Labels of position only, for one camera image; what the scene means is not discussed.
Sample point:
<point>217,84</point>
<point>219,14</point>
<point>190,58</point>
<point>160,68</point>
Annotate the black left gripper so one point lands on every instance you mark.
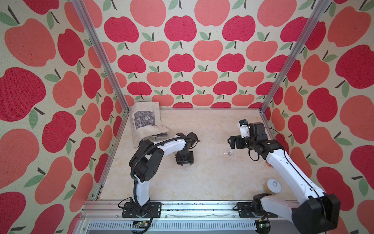
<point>180,161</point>

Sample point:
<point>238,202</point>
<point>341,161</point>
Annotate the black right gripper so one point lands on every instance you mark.
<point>238,139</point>

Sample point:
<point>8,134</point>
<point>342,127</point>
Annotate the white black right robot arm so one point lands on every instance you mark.
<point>316,212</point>

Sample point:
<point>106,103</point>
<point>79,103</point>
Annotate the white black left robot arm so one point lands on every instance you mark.
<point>147,159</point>

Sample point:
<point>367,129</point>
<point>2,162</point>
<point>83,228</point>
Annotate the cream printed canvas tote bag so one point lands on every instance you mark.
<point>146,122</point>

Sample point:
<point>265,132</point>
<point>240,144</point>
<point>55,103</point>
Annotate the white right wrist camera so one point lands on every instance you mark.
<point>244,129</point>

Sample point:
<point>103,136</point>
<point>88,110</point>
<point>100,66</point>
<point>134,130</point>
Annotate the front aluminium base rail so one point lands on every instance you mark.
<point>176,217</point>

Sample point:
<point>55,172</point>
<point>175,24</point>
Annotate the left rear aluminium frame post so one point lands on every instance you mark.
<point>84,16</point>

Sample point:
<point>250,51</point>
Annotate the aluminium frame post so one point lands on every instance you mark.
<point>311,23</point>
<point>84,16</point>

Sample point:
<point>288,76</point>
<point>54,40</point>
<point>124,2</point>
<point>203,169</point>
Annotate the right rear aluminium frame post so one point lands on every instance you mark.
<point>311,23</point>

